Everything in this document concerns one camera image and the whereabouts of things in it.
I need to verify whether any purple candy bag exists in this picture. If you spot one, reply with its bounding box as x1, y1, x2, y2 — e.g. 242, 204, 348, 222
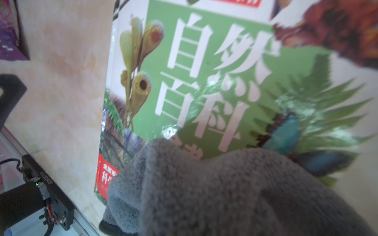
1, 0, 30, 61

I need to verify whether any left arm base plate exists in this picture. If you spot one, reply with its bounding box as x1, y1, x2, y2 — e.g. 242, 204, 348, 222
20, 154, 75, 231

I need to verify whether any grey microfibre cloth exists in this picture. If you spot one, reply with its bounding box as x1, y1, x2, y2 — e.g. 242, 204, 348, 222
99, 139, 375, 236

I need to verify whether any red green book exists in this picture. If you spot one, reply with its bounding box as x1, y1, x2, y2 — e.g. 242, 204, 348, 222
94, 1, 378, 204

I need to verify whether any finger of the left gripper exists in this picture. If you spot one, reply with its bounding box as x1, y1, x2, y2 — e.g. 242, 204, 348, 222
1, 74, 27, 128

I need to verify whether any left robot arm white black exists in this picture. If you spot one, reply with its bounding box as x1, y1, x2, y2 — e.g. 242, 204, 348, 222
1, 74, 44, 236

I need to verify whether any aluminium front rail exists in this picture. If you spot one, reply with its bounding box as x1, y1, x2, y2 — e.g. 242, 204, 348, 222
1, 128, 99, 236

